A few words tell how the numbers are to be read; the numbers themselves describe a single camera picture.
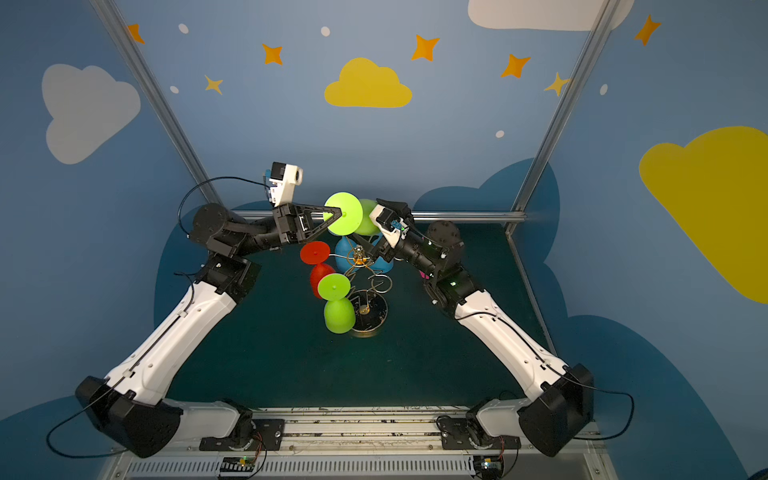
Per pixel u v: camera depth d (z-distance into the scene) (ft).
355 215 1.65
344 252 2.82
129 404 1.23
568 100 2.77
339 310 2.38
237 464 2.40
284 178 1.66
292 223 1.64
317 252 2.44
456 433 2.46
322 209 1.69
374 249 1.90
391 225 1.69
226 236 1.47
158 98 2.73
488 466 2.40
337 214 1.69
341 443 2.41
